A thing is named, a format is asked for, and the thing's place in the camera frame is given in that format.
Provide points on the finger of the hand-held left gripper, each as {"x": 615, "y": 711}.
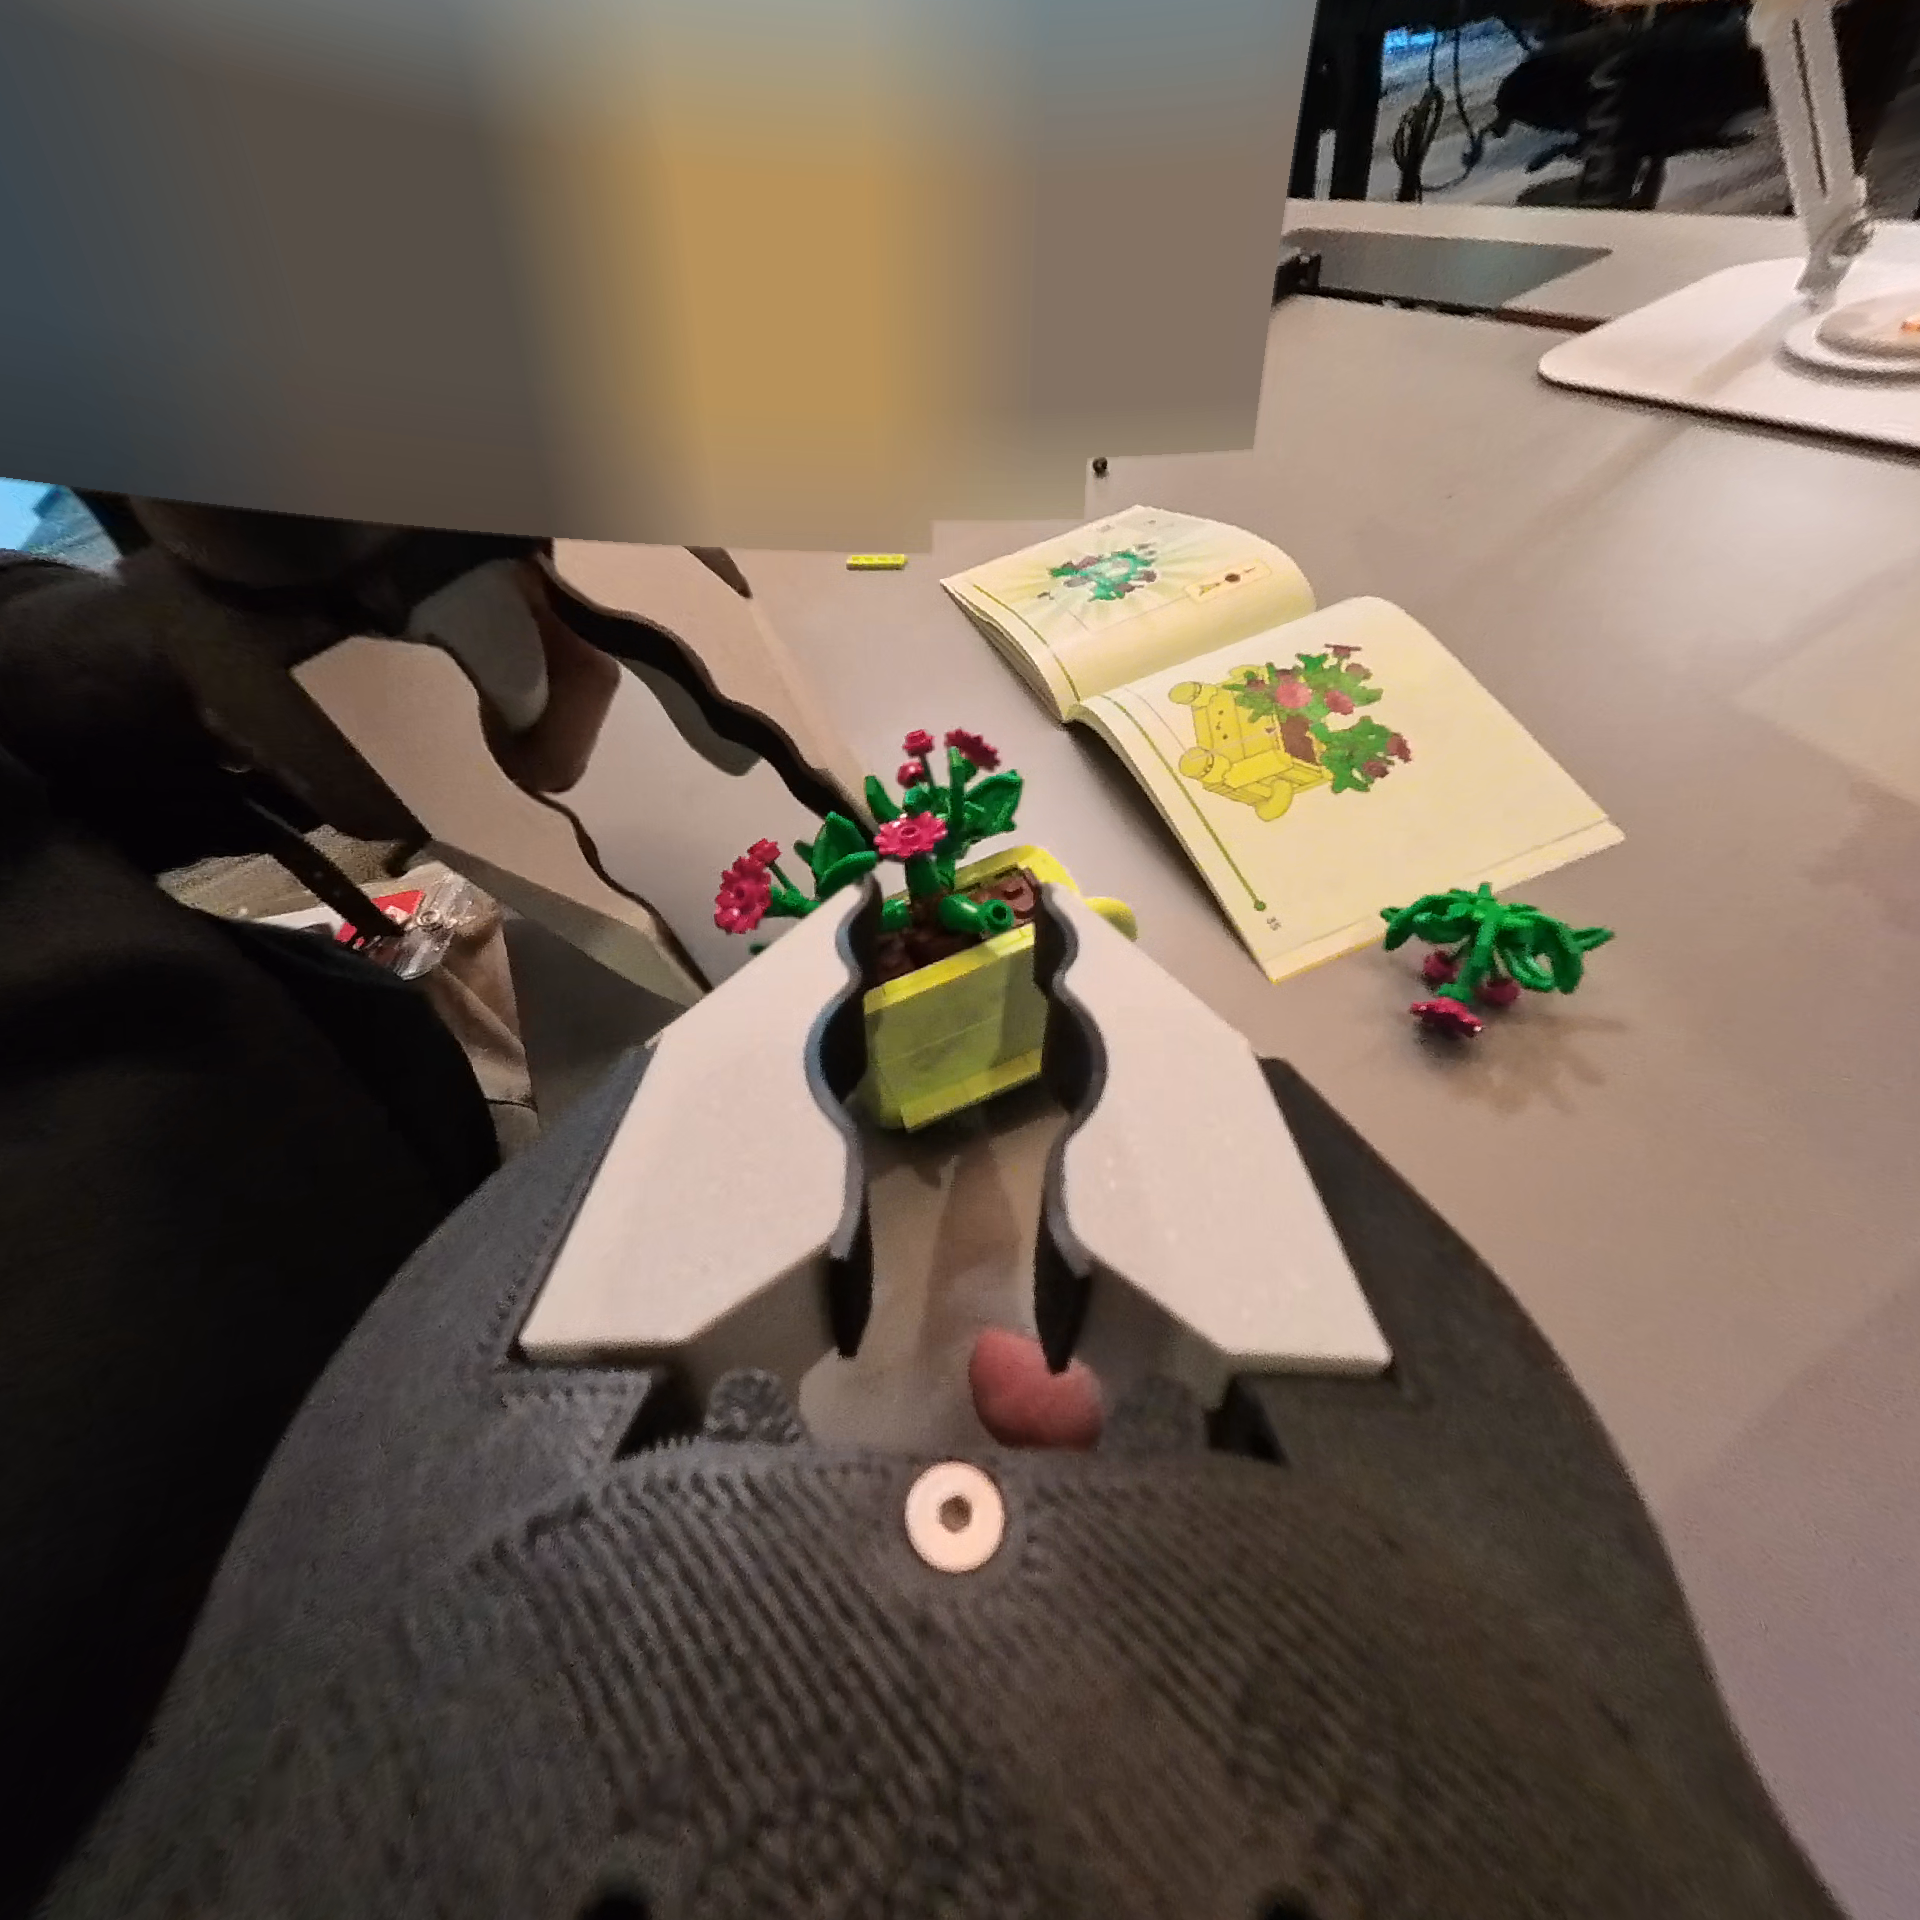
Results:
{"x": 450, "y": 780}
{"x": 674, "y": 630}

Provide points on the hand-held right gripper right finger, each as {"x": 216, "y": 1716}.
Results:
{"x": 1215, "y": 1201}

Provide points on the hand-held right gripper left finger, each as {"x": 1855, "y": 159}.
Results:
{"x": 705, "y": 1201}

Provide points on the yellow brick flower planter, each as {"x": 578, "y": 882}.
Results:
{"x": 960, "y": 1019}

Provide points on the green flower sprig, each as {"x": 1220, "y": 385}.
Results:
{"x": 1493, "y": 937}

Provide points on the person's left hand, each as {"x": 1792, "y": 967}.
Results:
{"x": 578, "y": 720}

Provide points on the person's right hand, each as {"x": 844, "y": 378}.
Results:
{"x": 1036, "y": 1402}

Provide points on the clear plastic parts bag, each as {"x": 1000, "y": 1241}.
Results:
{"x": 422, "y": 921}

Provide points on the open instruction booklet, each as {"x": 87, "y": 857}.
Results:
{"x": 1500, "y": 826}

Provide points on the white desk lamp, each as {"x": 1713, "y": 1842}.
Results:
{"x": 1681, "y": 359}

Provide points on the black office chair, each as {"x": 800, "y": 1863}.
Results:
{"x": 1621, "y": 119}

